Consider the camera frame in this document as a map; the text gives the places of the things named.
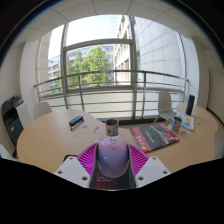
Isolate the black office printer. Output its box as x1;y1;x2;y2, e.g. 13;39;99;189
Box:
0;94;25;148

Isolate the pink and lilac computer mouse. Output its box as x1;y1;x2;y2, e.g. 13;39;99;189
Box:
96;134;131;179

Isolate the red and blue magazine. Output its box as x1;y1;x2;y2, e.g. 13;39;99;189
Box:
129;123;181;154

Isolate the white chair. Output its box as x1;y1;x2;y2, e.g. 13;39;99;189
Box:
153;89;178;125
0;143;18;162
32;101;53;121

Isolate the black cylinder bottle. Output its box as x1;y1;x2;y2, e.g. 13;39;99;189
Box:
185;94;196;117

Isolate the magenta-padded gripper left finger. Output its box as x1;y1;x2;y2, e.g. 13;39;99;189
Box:
54;143;99;189

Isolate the metal balcony railing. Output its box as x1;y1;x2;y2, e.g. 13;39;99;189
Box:
33;69;190;119

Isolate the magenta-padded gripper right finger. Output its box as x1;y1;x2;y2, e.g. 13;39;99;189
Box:
127;143;172;189

